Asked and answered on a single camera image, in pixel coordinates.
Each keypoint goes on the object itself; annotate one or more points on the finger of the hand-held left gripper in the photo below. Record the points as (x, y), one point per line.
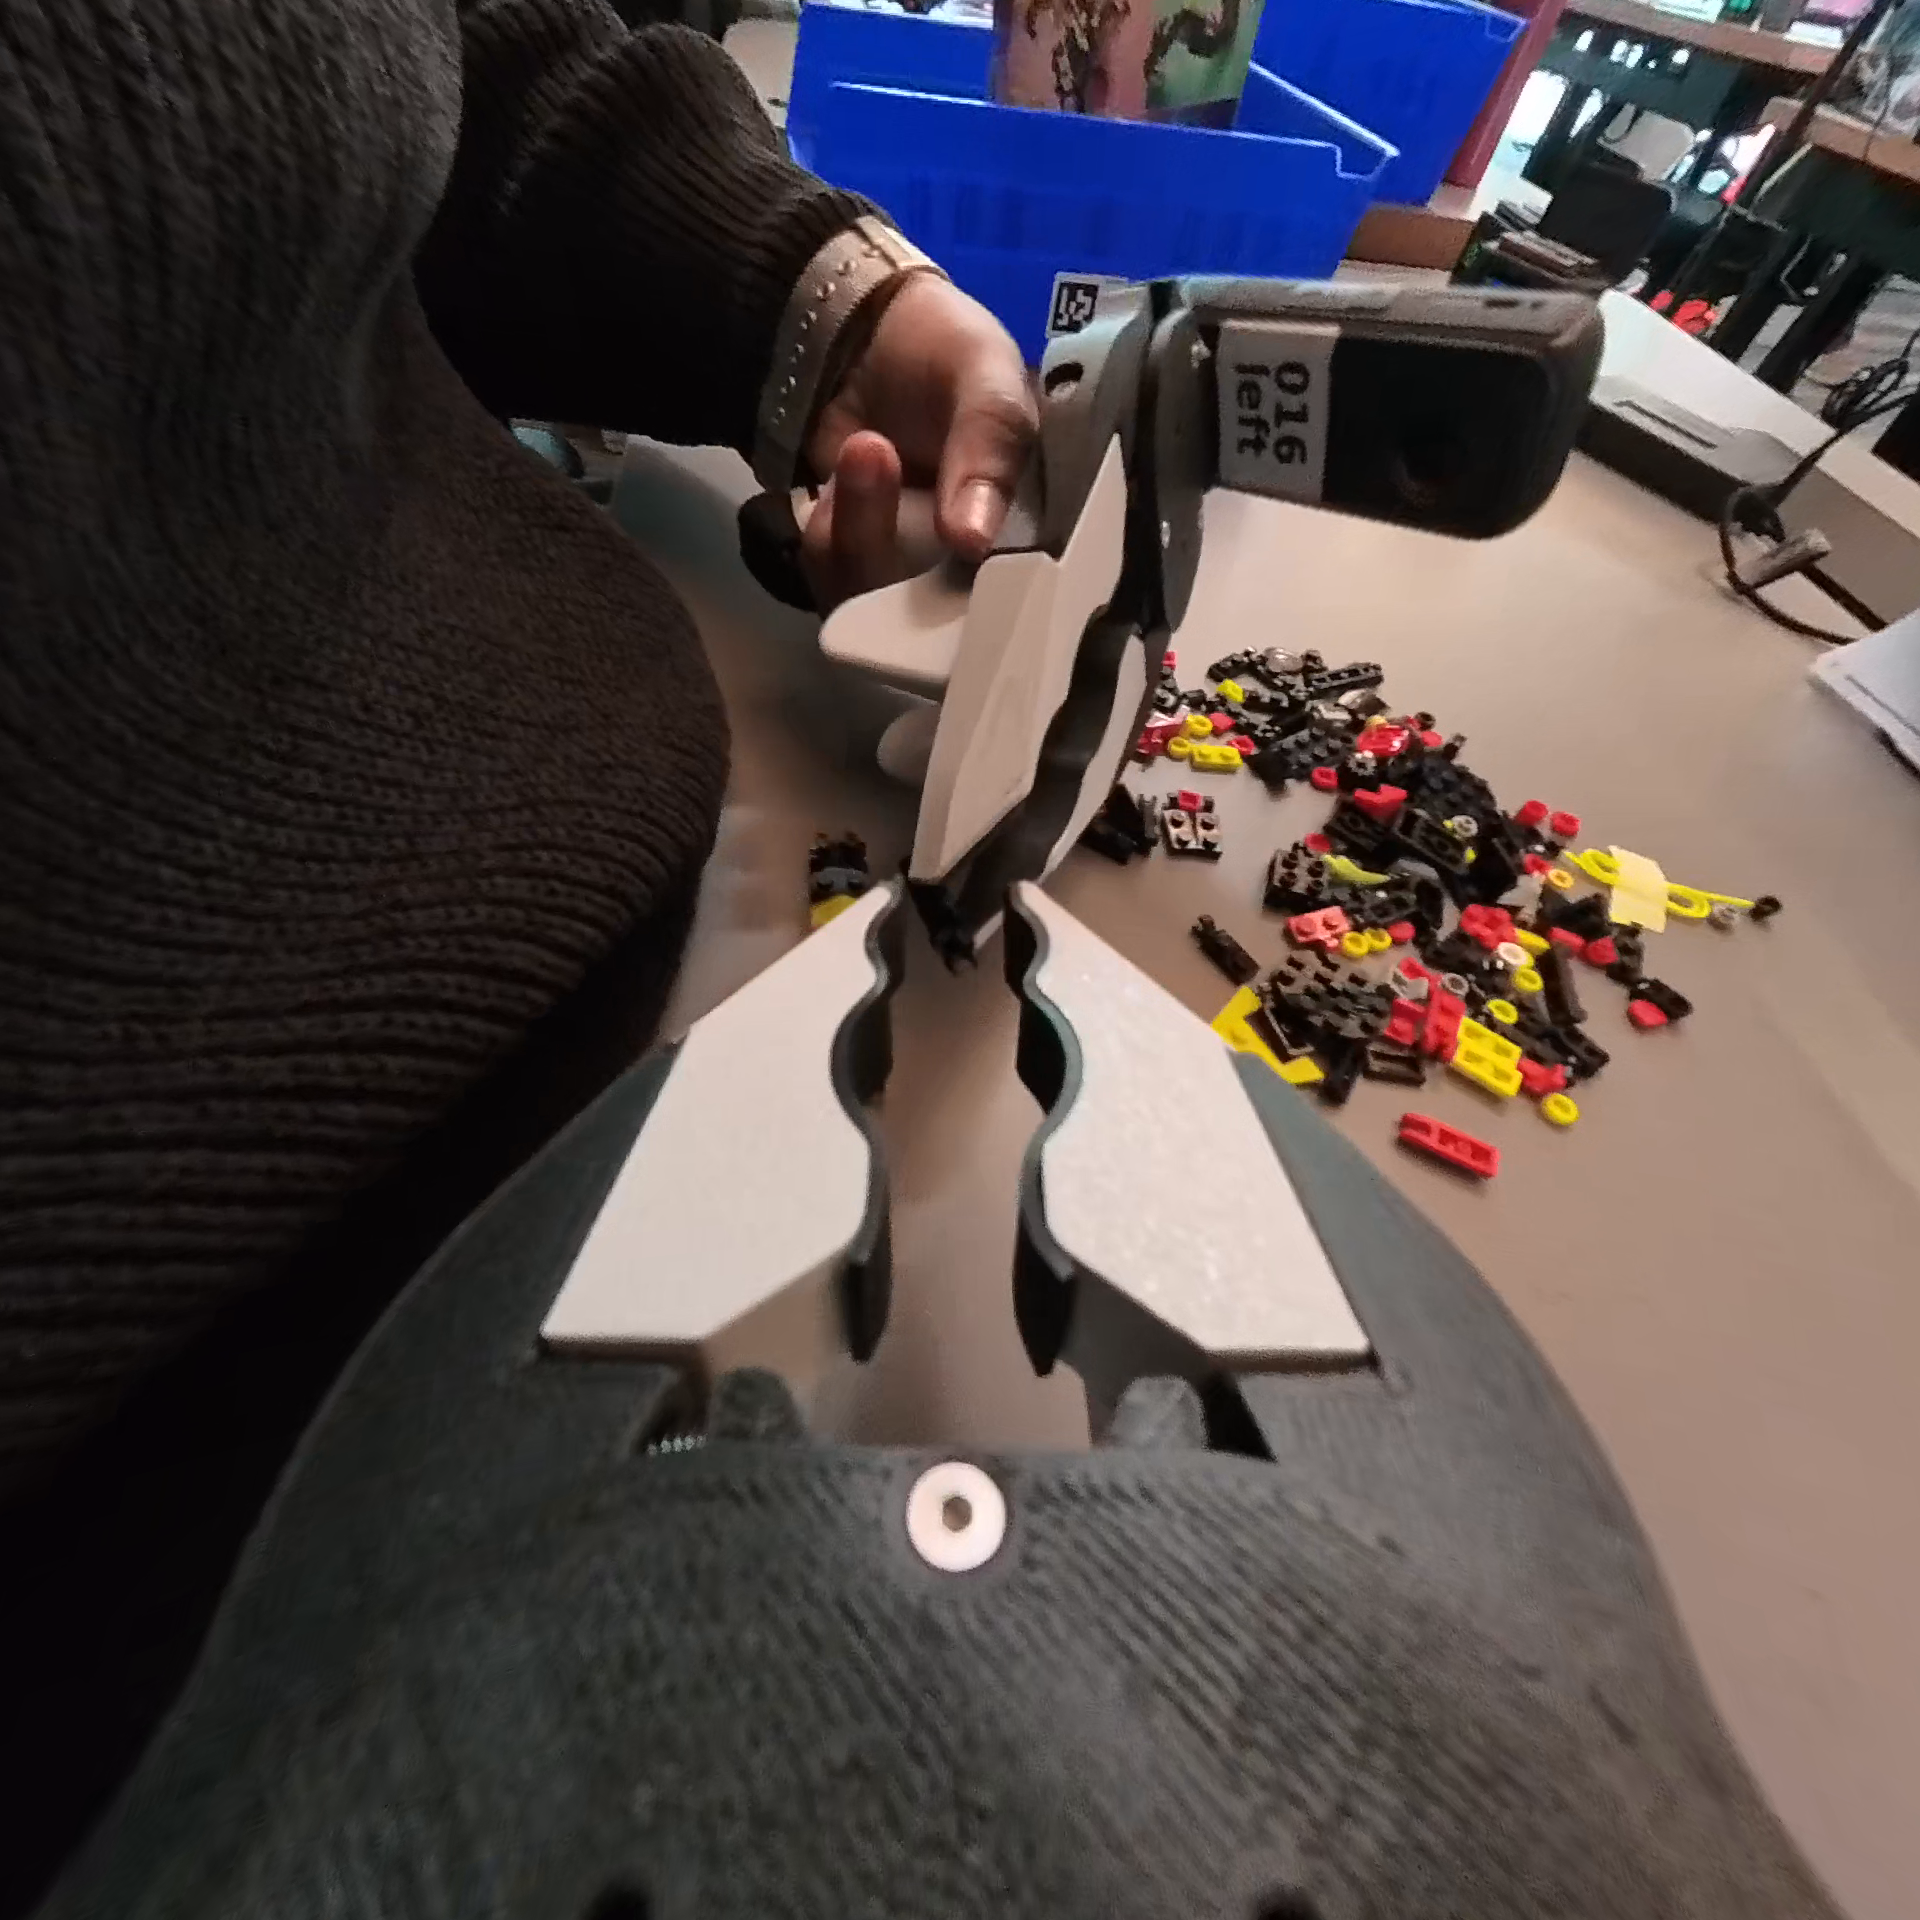
(1021, 674)
(1110, 749)

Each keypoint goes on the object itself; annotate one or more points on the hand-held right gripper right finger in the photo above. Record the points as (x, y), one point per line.
(1202, 1201)

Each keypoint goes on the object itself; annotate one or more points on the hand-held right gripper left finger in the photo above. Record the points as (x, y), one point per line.
(720, 1201)

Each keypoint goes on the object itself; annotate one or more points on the partly built lego model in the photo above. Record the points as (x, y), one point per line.
(837, 877)

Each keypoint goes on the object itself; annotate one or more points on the pile of lego pieces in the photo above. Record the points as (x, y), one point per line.
(1426, 900)

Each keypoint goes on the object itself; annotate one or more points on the black square lego plate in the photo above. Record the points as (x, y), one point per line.
(1190, 825)

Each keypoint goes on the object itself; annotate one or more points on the yellow wedge lego plate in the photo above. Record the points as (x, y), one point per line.
(1237, 1027)

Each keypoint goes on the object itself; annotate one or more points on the small black hinge lego piece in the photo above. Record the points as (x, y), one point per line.
(1223, 949)

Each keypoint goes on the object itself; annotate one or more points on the red lego plate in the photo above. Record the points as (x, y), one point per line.
(1448, 1145)

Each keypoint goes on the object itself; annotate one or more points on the printed cardboard lego box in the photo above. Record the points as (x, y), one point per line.
(1126, 53)

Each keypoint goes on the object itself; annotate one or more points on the person's left hand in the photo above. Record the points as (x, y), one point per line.
(931, 376)

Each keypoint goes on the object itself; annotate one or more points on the black pouch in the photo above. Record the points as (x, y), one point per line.
(1612, 211)

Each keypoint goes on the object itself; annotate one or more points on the dark red pole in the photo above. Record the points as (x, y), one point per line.
(1507, 105)

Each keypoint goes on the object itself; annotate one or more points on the silver laptop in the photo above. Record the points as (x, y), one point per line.
(1799, 388)

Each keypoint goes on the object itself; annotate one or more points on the background wooden desk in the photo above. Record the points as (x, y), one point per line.
(1799, 149)

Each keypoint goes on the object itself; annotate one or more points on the beige wristwatch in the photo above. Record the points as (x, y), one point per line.
(820, 300)

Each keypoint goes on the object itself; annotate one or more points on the blue plastic bin with tag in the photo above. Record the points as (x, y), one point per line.
(1051, 180)

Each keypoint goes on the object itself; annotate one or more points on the light blue instruction booklet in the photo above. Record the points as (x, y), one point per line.
(1883, 691)

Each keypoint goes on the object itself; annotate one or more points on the person's black knit sweater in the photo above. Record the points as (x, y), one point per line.
(301, 749)

